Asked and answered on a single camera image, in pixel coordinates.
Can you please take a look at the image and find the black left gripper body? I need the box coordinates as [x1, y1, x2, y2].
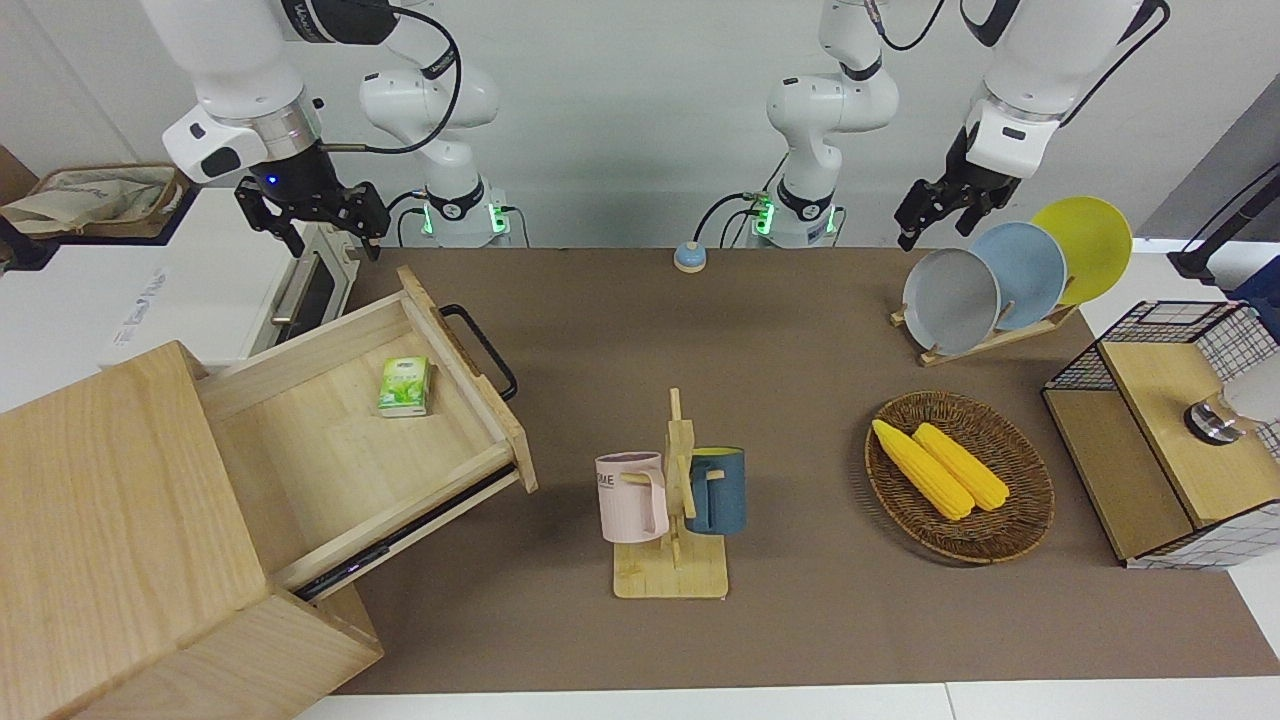
[940, 125, 1021, 198]

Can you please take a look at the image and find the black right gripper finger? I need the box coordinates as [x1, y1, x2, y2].
[235, 178, 307, 260]
[335, 182, 392, 263]

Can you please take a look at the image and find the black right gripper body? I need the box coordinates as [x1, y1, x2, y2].
[260, 143, 348, 223]

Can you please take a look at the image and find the wooden drawer with black handle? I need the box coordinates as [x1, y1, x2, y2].
[195, 265, 541, 601]

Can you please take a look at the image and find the light blue plate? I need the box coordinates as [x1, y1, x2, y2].
[968, 221, 1069, 332]

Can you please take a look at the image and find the white toaster oven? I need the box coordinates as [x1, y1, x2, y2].
[240, 222, 361, 361]

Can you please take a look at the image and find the grey plate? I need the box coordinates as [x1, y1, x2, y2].
[902, 247, 1002, 357]

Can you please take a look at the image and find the tray with cloth bag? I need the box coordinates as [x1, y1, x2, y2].
[0, 163, 191, 243]

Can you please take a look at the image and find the yellow plate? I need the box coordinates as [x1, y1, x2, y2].
[1030, 196, 1134, 307]

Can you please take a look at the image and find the wooden plate rack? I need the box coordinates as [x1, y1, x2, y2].
[890, 300, 1079, 368]

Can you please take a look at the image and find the white microwave oven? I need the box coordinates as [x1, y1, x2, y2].
[0, 188, 301, 411]

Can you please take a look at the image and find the green tissue pack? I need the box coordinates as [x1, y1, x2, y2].
[377, 357, 433, 418]

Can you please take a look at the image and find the brown table mat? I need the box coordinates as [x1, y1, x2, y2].
[330, 248, 1280, 696]

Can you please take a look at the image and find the beige cloth bag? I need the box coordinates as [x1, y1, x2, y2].
[0, 168, 176, 237]

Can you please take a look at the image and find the black stand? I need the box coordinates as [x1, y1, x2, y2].
[1168, 165, 1280, 281]

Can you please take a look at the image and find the yellow corn cob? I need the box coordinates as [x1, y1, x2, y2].
[872, 419, 976, 522]
[912, 422, 1011, 512]

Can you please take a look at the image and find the brown wicker basket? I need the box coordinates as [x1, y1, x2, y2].
[865, 390, 1056, 564]

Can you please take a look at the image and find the light wooden cabinet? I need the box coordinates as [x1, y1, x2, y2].
[0, 340, 386, 720]

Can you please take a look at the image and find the dark blue mug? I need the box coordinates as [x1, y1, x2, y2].
[685, 447, 748, 536]

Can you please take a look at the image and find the pink mug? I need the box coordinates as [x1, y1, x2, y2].
[595, 452, 671, 544]

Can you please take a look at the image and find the wooden mug rack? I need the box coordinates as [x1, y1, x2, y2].
[612, 388, 731, 601]

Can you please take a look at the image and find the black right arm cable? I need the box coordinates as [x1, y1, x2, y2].
[320, 5, 464, 156]

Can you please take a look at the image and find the black left arm base cable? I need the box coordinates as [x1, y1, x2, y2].
[693, 190, 776, 249]

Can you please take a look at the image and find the wire grid wooden shelf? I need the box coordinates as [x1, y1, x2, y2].
[1042, 300, 1280, 571]

